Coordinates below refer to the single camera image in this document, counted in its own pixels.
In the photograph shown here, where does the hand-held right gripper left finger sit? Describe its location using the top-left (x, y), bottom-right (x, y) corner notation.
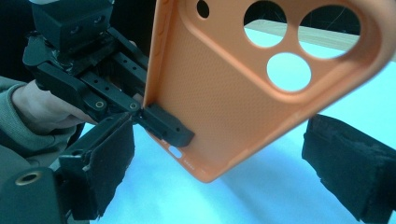
top-left (58, 113), bottom-right (137, 221)

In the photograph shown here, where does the orange phone case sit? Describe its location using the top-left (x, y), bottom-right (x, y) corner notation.
top-left (142, 0), bottom-right (396, 184)

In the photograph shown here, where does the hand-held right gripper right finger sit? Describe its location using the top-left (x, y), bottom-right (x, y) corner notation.
top-left (301, 113), bottom-right (396, 224)

